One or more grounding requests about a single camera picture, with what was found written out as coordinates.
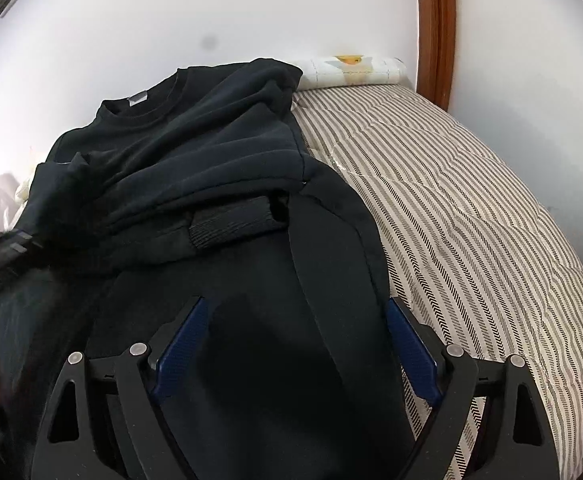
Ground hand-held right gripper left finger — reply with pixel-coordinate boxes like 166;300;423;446
30;295;207;480

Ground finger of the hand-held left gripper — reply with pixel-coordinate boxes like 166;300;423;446
0;229;47;277

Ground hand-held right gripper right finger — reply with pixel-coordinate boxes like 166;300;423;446
384;298;558;480

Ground black sweatshirt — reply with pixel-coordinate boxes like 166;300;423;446
0;57;408;480

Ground striped quilted bed mattress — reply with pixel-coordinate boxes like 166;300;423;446
290;84;583;480

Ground white patterned rolled pillow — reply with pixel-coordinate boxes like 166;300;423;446
288;55;408;93

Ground brown wooden door frame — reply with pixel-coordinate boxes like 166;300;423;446
413;0;458;112

